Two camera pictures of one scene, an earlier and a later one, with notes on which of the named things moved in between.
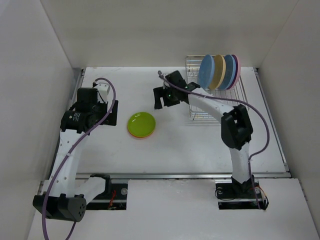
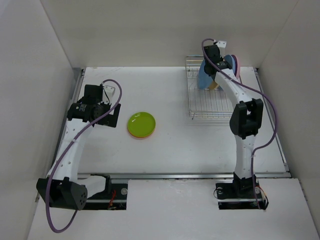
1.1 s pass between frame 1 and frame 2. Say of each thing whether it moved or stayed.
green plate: stayed
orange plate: stayed
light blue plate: stayed
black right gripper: moved
